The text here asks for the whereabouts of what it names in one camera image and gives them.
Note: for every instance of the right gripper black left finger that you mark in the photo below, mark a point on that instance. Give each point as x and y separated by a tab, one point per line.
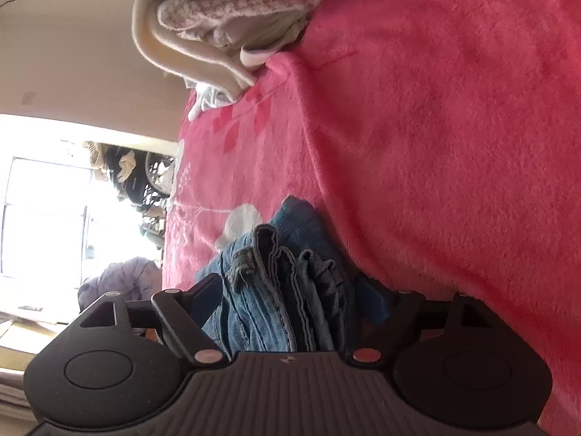
181	316

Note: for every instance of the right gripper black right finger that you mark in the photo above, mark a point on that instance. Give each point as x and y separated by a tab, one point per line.
384	344

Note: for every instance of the blue denim jeans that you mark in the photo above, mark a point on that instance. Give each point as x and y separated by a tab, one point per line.
286	287

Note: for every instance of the pile of mixed clothes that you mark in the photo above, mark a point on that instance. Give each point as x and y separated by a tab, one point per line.
216	46

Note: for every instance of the person in lilac jacket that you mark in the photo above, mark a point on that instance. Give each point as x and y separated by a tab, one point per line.
135	279

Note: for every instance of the black wheelchair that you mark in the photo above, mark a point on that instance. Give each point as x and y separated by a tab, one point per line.
142	178

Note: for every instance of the pink floral fleece blanket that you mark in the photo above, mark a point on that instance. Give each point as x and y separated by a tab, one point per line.
440	139

